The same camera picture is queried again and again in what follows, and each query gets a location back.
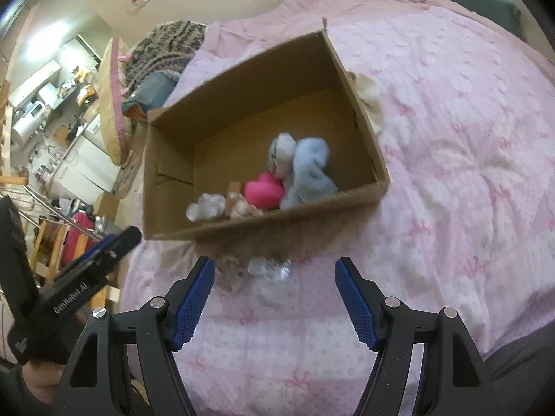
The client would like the pink printed blanket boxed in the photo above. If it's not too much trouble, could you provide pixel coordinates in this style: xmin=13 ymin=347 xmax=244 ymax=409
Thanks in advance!
xmin=117 ymin=0 xmax=555 ymax=416

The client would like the white kitchen cabinet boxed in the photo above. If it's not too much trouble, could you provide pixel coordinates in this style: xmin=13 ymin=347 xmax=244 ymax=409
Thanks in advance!
xmin=50 ymin=156 xmax=105 ymax=202

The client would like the pink soft toy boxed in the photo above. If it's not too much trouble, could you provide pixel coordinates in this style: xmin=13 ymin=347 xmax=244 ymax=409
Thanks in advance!
xmin=243 ymin=172 xmax=287 ymax=213

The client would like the wooden chair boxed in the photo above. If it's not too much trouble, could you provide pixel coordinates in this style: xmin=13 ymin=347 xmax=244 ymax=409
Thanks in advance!
xmin=32 ymin=221 xmax=70 ymax=278

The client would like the clear plastic bag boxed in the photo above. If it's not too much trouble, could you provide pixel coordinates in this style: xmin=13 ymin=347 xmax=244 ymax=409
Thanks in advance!
xmin=247 ymin=257 xmax=292 ymax=304

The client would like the metal rail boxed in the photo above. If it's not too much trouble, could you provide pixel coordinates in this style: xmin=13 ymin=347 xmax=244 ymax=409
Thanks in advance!
xmin=0 ymin=186 xmax=100 ymax=243

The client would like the red bag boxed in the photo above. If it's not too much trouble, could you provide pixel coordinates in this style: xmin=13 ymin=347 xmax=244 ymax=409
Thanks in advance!
xmin=63 ymin=212 xmax=96 ymax=265

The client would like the grey knitted blanket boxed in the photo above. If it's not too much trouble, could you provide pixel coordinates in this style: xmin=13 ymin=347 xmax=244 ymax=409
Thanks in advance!
xmin=126 ymin=19 xmax=206 ymax=89

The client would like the person's left hand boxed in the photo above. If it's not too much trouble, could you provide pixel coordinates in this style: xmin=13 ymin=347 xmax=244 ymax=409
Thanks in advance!
xmin=19 ymin=357 xmax=72 ymax=416

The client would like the grey cloth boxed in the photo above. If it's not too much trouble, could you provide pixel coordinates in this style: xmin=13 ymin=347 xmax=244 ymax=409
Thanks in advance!
xmin=486 ymin=325 xmax=555 ymax=416

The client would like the grey bin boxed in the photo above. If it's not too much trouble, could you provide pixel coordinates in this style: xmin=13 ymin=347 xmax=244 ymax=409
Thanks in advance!
xmin=95 ymin=214 xmax=122 ymax=239

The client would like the brown cardboard box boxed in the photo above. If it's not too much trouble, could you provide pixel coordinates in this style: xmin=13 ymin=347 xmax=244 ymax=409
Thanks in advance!
xmin=142 ymin=17 xmax=390 ymax=241

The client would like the white kitchen appliance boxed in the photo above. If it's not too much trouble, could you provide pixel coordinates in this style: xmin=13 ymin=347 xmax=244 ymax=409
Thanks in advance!
xmin=13 ymin=99 xmax=46 ymax=144

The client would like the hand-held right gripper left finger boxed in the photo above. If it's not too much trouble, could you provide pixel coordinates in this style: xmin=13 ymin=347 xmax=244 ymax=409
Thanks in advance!
xmin=52 ymin=257 xmax=215 ymax=416

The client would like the cream satin scrunchie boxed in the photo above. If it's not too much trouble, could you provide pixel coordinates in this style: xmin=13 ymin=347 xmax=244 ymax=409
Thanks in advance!
xmin=186 ymin=193 xmax=226 ymax=222

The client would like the teal pillow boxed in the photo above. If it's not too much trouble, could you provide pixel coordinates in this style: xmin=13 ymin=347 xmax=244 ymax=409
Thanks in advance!
xmin=122 ymin=71 xmax=180 ymax=118

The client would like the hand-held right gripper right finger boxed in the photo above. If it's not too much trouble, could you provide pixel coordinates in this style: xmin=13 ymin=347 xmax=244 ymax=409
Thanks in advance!
xmin=335 ymin=257 xmax=499 ymax=416

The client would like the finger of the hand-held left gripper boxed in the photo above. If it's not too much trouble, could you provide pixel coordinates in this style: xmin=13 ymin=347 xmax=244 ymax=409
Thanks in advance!
xmin=65 ymin=226 xmax=143 ymax=280
xmin=55 ymin=233 xmax=123 ymax=277

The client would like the mauve lace scrunchie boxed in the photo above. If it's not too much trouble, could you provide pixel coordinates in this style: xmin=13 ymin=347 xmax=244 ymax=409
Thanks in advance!
xmin=214 ymin=257 xmax=250 ymax=293

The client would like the white and blue plush toy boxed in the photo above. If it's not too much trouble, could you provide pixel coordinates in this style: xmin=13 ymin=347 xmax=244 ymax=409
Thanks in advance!
xmin=268 ymin=133 xmax=298 ymax=178

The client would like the yellow pillow with pink trim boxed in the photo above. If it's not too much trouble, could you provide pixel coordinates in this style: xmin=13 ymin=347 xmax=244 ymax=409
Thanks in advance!
xmin=96 ymin=37 xmax=133 ymax=166

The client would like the light blue plush toy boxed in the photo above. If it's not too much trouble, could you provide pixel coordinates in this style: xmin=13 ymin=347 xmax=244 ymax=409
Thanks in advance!
xmin=280 ymin=137 xmax=340 ymax=211

